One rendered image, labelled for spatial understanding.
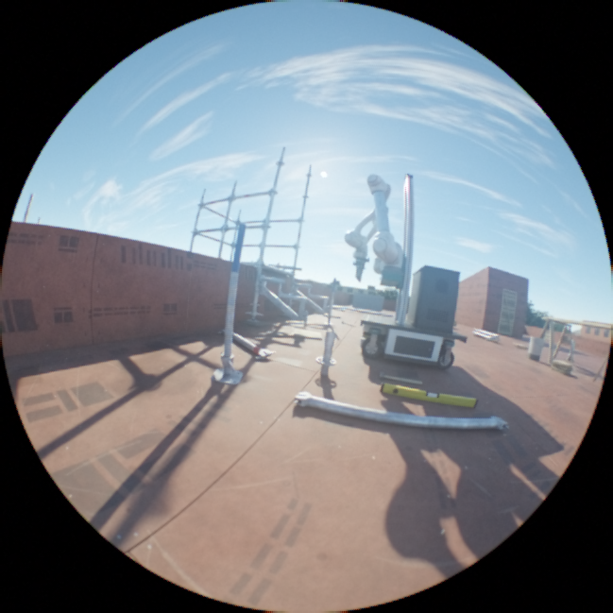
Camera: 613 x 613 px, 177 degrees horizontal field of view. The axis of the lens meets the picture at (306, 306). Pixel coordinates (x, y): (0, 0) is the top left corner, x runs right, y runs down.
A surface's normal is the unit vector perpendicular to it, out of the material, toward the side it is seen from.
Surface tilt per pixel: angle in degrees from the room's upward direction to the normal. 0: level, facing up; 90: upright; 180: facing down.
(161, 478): 0
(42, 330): 90
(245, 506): 0
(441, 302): 90
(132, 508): 0
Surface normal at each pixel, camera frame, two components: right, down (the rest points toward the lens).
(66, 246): 0.94, 0.15
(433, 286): -0.33, 0.03
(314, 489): 0.14, -0.99
